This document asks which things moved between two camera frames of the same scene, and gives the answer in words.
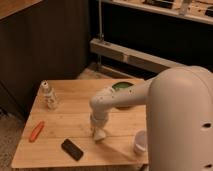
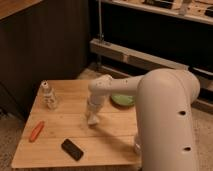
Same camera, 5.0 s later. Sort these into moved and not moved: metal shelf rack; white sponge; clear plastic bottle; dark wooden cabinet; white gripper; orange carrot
Moved: white gripper; white sponge
Not moved: dark wooden cabinet; metal shelf rack; orange carrot; clear plastic bottle
